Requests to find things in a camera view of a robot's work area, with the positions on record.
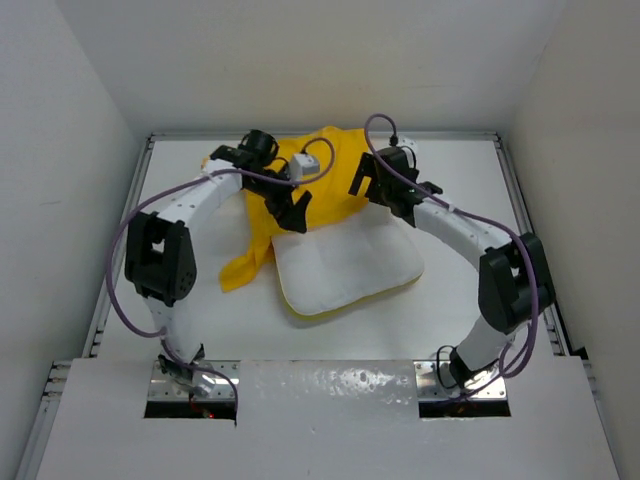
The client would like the metal base plate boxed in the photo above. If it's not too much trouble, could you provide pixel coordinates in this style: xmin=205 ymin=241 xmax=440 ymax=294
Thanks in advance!
xmin=414 ymin=359 xmax=507 ymax=402
xmin=147 ymin=360 xmax=236 ymax=402

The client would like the yellow pillowcase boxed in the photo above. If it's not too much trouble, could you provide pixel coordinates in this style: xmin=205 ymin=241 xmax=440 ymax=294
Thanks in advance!
xmin=218 ymin=126 xmax=368 ymax=293

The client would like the aluminium table frame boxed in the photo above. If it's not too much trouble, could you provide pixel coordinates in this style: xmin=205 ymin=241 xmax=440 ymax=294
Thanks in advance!
xmin=14 ymin=130 xmax=621 ymax=480

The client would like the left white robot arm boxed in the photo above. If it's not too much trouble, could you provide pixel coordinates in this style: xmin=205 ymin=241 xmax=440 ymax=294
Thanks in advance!
xmin=116 ymin=130 xmax=313 ymax=383

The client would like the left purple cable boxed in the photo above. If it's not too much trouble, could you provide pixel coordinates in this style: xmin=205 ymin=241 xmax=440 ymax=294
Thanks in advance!
xmin=107 ymin=137 xmax=336 ymax=419

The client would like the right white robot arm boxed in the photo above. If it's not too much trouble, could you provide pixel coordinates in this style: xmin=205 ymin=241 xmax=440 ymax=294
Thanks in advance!
xmin=349 ymin=146 xmax=556 ymax=392

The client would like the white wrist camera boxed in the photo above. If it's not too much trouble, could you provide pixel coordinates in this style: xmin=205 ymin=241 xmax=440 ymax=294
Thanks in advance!
xmin=396 ymin=136 xmax=418 ymax=162
xmin=289 ymin=153 xmax=321 ymax=182

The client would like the purple cable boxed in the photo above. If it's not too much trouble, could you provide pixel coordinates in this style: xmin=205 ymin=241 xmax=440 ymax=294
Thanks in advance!
xmin=107 ymin=137 xmax=336 ymax=419
xmin=363 ymin=112 xmax=541 ymax=401

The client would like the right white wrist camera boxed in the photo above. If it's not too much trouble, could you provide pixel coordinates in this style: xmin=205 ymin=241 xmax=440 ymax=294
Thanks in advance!
xmin=396 ymin=136 xmax=418 ymax=162

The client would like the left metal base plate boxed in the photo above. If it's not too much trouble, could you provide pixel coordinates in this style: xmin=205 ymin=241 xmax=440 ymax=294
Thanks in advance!
xmin=147 ymin=360 xmax=236 ymax=402

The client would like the white pillow yellow edge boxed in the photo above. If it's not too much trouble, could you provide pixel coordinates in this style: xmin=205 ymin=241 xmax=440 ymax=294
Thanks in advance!
xmin=272 ymin=204 xmax=424 ymax=319

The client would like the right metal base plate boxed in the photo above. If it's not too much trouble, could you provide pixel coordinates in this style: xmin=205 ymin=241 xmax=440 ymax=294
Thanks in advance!
xmin=414 ymin=359 xmax=507 ymax=402

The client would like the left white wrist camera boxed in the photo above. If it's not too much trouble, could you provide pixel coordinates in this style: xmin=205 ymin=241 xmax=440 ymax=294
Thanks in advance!
xmin=289 ymin=153 xmax=321 ymax=182

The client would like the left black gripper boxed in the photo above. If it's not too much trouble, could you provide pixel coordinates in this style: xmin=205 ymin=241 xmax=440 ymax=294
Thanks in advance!
xmin=244 ymin=162 xmax=309 ymax=232

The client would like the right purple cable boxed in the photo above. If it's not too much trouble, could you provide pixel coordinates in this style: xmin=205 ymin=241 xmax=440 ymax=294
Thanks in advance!
xmin=363 ymin=112 xmax=541 ymax=401

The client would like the white front cover board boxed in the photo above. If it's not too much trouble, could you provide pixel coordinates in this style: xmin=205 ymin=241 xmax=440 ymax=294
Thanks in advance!
xmin=38 ymin=359 xmax=617 ymax=479

